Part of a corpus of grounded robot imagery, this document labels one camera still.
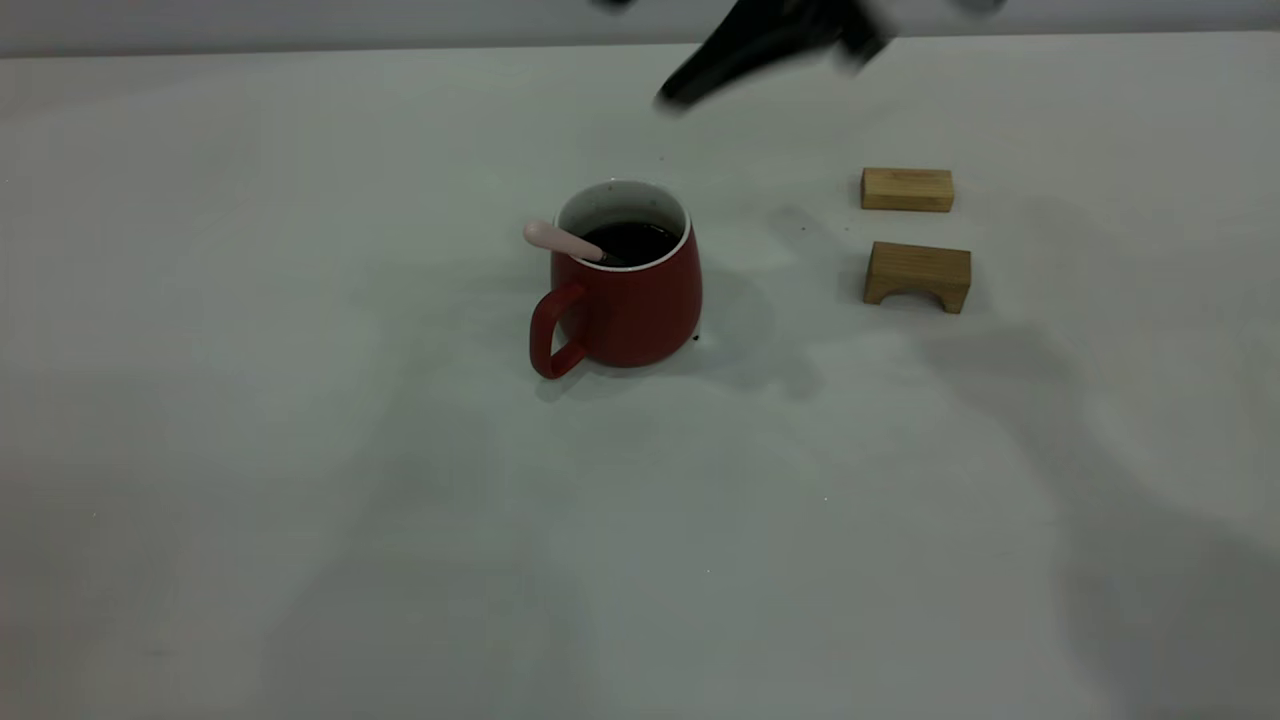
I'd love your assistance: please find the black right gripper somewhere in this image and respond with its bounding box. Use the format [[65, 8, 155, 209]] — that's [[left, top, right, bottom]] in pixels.
[[655, 0, 893, 111]]

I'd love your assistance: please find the pink handled metal spoon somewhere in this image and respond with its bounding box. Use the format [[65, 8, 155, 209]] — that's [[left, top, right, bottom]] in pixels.
[[523, 221, 626, 268]]

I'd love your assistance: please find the red ceramic coffee cup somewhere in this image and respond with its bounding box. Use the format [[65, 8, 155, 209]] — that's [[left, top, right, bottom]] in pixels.
[[529, 179, 704, 381]]

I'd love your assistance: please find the flat rectangular wooden block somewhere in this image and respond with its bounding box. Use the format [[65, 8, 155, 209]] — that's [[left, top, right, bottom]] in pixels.
[[861, 167, 955, 213]]

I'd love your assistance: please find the arched wooden block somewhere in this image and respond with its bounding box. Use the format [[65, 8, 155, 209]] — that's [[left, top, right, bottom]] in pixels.
[[864, 241, 972, 315]]

